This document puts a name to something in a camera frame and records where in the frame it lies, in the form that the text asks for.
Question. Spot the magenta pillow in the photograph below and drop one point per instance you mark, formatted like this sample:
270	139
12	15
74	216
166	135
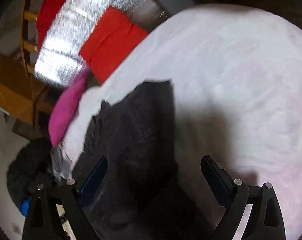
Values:
66	107

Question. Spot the white pink bed quilt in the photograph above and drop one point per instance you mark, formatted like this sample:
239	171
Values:
237	78

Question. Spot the black coat pile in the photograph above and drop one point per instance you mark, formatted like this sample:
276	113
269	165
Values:
32	166

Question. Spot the black quilted jacket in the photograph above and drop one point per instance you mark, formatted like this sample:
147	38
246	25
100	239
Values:
128	158

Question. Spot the wooden cabinet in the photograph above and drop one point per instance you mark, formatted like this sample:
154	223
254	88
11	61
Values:
21	94

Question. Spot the grey folded garment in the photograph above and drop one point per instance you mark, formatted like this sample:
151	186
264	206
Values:
61	165

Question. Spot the blue garment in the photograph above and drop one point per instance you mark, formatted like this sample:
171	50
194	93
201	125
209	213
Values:
25	206

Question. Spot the red square cushion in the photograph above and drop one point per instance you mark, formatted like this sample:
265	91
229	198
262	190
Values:
112	40

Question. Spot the wooden stair railing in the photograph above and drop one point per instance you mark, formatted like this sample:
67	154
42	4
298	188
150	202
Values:
28	35

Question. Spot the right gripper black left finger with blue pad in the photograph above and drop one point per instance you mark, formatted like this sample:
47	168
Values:
42	218

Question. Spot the silver foil headboard panel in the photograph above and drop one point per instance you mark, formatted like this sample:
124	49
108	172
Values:
58	61

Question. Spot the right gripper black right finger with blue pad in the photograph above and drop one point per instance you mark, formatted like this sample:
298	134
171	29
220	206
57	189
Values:
265	220

